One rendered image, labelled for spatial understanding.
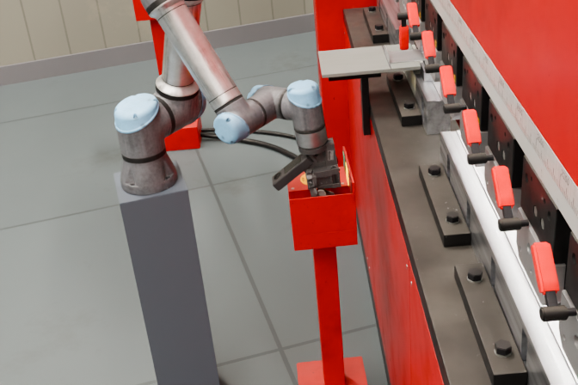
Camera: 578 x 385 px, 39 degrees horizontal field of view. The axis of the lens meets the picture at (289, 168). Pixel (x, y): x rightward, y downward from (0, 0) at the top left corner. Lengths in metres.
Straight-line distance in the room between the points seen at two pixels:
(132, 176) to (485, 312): 1.07
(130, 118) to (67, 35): 3.26
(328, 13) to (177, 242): 1.24
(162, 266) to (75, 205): 1.59
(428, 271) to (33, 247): 2.28
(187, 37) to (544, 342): 1.03
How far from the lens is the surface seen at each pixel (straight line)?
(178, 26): 1.89
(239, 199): 3.63
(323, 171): 1.98
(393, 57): 2.28
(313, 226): 2.04
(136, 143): 2.13
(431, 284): 1.58
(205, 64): 1.88
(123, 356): 2.90
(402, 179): 1.92
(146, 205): 2.18
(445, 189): 1.82
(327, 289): 2.24
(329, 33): 3.15
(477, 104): 1.46
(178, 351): 2.46
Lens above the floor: 1.82
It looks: 28 degrees down
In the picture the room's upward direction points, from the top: 5 degrees counter-clockwise
